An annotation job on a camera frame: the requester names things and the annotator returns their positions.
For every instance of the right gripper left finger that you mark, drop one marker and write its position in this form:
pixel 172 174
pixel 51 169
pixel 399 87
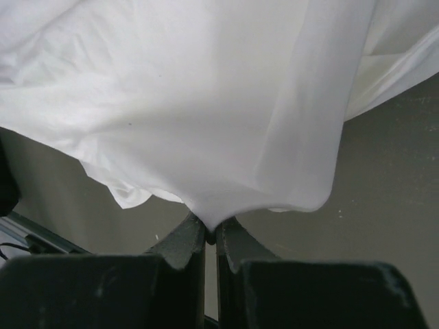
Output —
pixel 53 283

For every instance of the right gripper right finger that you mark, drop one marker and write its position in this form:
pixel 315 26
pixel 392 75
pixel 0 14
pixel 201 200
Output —
pixel 258 289

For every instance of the white flower print t-shirt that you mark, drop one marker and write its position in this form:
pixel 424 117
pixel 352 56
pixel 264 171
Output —
pixel 225 106

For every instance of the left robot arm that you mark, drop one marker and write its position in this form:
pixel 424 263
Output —
pixel 10 192

